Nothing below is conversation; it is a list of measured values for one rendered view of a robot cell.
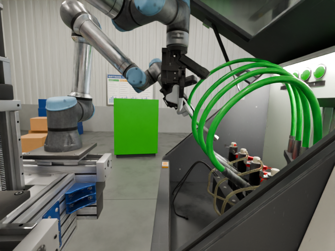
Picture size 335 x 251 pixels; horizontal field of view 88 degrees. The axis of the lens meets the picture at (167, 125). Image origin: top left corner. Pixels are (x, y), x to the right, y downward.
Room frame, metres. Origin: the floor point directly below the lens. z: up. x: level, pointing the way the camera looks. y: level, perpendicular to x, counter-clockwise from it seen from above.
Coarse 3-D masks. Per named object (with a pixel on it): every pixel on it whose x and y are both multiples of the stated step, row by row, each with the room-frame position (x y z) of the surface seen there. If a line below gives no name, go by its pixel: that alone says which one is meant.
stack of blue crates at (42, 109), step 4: (40, 100) 5.78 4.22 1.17; (44, 100) 5.80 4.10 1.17; (40, 104) 5.78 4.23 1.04; (44, 104) 5.79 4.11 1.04; (40, 108) 5.75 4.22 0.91; (44, 108) 5.80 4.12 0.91; (40, 112) 5.74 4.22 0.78; (44, 112) 5.75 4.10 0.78; (40, 116) 5.74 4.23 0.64; (44, 116) 5.75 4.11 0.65; (80, 124) 6.09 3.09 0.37; (80, 128) 6.08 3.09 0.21; (80, 132) 6.07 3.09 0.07
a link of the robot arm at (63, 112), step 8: (64, 96) 0.82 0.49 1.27; (48, 104) 0.72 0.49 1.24; (56, 104) 0.72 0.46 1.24; (64, 104) 0.73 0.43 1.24; (72, 104) 0.76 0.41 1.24; (80, 104) 0.84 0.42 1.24; (48, 112) 0.72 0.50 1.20; (56, 112) 0.71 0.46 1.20; (64, 112) 0.73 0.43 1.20; (72, 112) 0.75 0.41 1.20; (80, 112) 0.81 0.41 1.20; (48, 120) 0.72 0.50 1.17; (56, 120) 0.71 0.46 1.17; (64, 120) 0.73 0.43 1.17; (72, 120) 0.75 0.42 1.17
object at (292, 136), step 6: (234, 60) 0.67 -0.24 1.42; (240, 60) 0.66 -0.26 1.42; (246, 60) 0.65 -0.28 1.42; (252, 60) 0.64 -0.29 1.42; (258, 60) 0.63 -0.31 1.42; (264, 60) 0.63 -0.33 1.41; (222, 66) 0.68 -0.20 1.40; (210, 72) 0.70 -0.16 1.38; (198, 84) 0.72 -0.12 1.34; (288, 84) 0.60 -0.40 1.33; (192, 90) 0.72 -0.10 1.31; (288, 90) 0.60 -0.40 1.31; (294, 102) 0.59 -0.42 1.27; (294, 108) 0.59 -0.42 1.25; (294, 114) 0.59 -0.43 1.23; (294, 120) 0.59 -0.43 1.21; (294, 126) 0.58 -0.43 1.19; (294, 132) 0.58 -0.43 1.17; (294, 138) 0.58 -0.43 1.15
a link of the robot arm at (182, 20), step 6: (180, 0) 0.57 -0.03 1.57; (186, 0) 0.58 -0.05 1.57; (180, 6) 0.56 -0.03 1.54; (186, 6) 0.58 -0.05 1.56; (180, 12) 0.56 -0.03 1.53; (186, 12) 0.58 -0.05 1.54; (180, 18) 0.57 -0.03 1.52; (186, 18) 0.58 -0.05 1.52; (174, 24) 0.58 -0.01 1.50; (180, 24) 0.58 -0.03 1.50; (186, 24) 0.59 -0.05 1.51; (168, 30) 0.59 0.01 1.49; (174, 30) 0.60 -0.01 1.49; (180, 30) 0.60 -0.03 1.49; (186, 30) 0.59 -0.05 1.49
